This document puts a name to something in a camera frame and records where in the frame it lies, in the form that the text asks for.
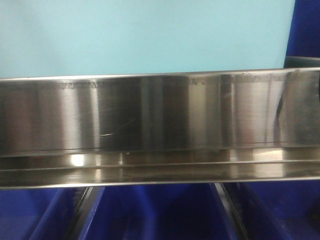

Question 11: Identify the light blue plastic bin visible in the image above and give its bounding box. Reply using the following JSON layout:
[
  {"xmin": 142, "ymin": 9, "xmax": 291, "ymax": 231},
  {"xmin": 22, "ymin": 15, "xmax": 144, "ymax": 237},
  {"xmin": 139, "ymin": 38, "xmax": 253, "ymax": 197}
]
[{"xmin": 0, "ymin": 0, "xmax": 295, "ymax": 78}]

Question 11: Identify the dark blue bin lower middle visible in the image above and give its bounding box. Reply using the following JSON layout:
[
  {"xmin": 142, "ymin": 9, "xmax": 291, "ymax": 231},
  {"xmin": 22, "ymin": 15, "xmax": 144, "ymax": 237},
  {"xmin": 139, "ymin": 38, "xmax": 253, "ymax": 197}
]
[{"xmin": 78, "ymin": 183, "xmax": 238, "ymax": 240}]

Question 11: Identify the dark blue bin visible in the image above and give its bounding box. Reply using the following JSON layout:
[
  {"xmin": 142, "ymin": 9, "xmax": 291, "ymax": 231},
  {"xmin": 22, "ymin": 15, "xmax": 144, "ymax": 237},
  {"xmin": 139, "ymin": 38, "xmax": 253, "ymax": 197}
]
[
  {"xmin": 78, "ymin": 183, "xmax": 238, "ymax": 240},
  {"xmin": 0, "ymin": 188, "xmax": 84, "ymax": 240},
  {"xmin": 284, "ymin": 0, "xmax": 320, "ymax": 68},
  {"xmin": 224, "ymin": 180, "xmax": 320, "ymax": 240}
]

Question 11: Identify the dark blue bin lower right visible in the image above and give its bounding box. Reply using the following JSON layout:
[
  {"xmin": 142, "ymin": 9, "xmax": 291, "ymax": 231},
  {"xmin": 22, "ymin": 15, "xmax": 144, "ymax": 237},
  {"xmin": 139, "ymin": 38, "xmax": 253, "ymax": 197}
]
[{"xmin": 224, "ymin": 180, "xmax": 320, "ymax": 240}]

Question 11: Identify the dark blue bin lower left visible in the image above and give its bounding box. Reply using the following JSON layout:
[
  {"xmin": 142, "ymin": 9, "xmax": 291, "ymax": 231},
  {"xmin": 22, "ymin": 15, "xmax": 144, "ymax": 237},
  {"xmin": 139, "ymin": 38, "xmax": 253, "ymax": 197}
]
[{"xmin": 0, "ymin": 188, "xmax": 84, "ymax": 240}]

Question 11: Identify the dark blue bin upper right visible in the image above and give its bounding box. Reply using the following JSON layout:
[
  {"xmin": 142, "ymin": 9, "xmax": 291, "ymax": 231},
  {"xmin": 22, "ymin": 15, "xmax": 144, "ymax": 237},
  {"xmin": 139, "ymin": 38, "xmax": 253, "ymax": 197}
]
[{"xmin": 284, "ymin": 0, "xmax": 320, "ymax": 68}]

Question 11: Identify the stainless steel shelf rail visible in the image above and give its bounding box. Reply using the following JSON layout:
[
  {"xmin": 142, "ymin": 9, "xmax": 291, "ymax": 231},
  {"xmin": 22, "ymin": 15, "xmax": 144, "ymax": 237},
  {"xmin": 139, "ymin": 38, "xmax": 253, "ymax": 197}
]
[{"xmin": 0, "ymin": 67, "xmax": 320, "ymax": 189}]

